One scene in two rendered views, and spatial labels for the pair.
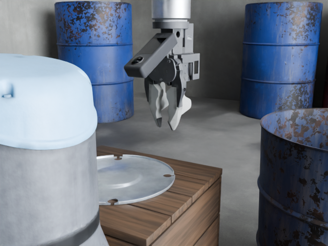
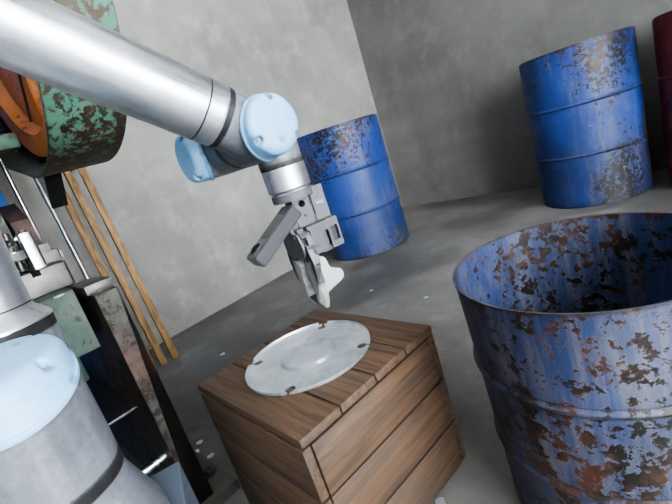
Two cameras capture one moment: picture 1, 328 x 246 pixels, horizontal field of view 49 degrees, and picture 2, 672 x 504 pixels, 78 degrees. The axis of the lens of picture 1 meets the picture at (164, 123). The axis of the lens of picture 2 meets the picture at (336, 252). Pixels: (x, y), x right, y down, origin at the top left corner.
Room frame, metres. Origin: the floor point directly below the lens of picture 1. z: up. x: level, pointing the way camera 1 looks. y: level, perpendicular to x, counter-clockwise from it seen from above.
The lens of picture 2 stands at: (0.08, -0.32, 0.77)
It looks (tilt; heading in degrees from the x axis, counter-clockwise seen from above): 14 degrees down; 22
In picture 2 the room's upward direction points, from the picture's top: 18 degrees counter-clockwise
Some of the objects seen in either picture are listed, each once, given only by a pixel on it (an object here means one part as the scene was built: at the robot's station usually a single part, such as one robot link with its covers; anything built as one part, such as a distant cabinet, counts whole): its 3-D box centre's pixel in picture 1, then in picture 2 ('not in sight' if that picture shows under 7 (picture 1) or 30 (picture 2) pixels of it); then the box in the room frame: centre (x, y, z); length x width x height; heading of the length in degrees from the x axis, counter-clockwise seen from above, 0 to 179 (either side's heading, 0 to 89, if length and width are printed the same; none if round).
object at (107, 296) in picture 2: not in sight; (95, 332); (0.95, 0.87, 0.45); 0.92 x 0.12 x 0.90; 64
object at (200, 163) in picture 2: not in sight; (221, 149); (0.64, 0.03, 0.81); 0.11 x 0.11 x 0.08; 57
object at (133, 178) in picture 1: (115, 175); (307, 353); (0.83, 0.12, 0.35); 0.29 x 0.29 x 0.01
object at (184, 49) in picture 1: (173, 52); (305, 223); (0.74, -0.02, 0.66); 0.09 x 0.08 x 0.12; 140
